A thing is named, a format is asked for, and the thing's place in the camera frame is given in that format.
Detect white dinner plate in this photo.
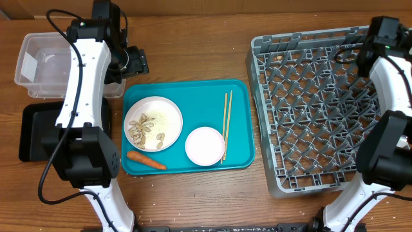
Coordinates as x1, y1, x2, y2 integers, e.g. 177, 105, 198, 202
124, 96, 183, 152

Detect orange carrot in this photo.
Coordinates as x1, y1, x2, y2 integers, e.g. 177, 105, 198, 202
127, 151, 167, 170

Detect white bowl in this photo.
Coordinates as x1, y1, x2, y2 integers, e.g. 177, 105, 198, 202
185, 127, 225, 166

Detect wooden chopstick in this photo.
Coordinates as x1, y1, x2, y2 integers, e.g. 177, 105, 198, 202
222, 90, 233, 161
220, 93, 228, 164

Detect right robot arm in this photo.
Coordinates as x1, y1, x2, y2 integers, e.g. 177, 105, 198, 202
307, 16, 411, 231

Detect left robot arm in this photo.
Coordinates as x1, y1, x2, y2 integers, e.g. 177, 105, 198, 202
38, 0, 149, 231

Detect grey dishwasher rack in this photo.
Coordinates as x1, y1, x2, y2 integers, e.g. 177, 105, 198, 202
245, 24, 412, 198

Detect peanut shells pile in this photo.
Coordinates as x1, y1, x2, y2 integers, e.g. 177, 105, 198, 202
127, 113, 165, 150

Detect teal serving tray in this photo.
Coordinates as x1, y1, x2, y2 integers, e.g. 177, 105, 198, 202
123, 79, 255, 174

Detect clear plastic bin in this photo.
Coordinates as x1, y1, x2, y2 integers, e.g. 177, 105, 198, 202
14, 32, 126, 99

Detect black tray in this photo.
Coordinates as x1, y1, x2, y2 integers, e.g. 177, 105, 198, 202
19, 97, 111, 162

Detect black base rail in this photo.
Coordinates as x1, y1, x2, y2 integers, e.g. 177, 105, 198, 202
133, 222, 326, 232

